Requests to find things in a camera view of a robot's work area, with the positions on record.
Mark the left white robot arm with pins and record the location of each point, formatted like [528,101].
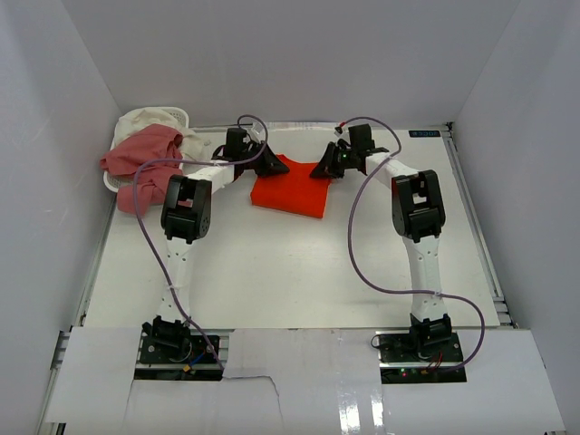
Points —
[185,219]

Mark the pink t-shirt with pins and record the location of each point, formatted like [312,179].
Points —
[151,143]

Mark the white laundry basket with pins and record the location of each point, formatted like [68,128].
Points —
[135,120]

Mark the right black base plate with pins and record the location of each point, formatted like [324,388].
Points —
[401,364]

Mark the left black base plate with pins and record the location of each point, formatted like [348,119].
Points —
[191,361]

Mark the orange t-shirt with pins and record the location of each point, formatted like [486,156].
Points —
[294,192]

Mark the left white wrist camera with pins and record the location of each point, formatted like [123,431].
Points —
[257,131]

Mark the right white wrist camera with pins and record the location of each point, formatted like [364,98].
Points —
[341,132]

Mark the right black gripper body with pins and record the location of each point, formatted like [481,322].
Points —
[344,159]

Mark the dark label sticker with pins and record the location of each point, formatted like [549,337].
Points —
[424,133]

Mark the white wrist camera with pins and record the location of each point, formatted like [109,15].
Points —
[341,132]
[257,131]

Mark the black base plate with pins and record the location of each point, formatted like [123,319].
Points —
[401,364]
[191,361]

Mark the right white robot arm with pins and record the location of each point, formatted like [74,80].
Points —
[418,216]

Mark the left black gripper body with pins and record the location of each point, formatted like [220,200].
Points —
[255,149]

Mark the cream white t-shirt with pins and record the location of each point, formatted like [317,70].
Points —
[193,147]

